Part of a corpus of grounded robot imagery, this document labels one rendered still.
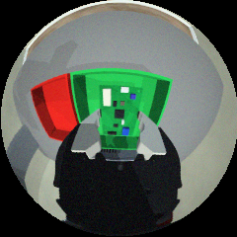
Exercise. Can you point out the red bin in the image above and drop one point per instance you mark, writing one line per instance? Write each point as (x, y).
(53, 102)

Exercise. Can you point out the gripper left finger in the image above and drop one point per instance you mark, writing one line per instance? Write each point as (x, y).
(83, 142)

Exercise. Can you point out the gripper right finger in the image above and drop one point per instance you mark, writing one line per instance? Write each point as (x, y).
(156, 146)

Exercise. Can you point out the green circuit board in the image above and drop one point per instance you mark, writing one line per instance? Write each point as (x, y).
(119, 108)

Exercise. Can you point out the green bin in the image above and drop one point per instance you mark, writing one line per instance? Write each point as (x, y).
(86, 92)

